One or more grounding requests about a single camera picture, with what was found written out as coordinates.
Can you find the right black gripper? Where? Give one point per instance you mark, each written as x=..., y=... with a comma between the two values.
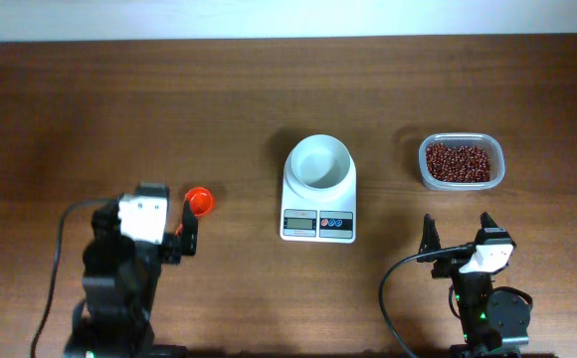
x=447, y=265

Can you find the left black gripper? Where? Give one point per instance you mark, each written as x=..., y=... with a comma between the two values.
x=169, y=248

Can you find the red measuring scoop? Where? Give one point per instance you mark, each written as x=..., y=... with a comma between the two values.
x=201, y=202

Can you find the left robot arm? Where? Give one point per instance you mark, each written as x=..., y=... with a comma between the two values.
x=120, y=280

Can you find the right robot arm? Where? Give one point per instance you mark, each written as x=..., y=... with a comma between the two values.
x=494, y=320

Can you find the white digital kitchen scale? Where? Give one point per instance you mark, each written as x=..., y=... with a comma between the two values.
x=320, y=216

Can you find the white round bowl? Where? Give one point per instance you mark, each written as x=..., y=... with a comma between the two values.
x=320, y=162

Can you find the red beans in container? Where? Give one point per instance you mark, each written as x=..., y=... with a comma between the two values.
x=461, y=164

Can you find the clear plastic bean container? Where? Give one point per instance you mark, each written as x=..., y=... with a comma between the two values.
x=483, y=141

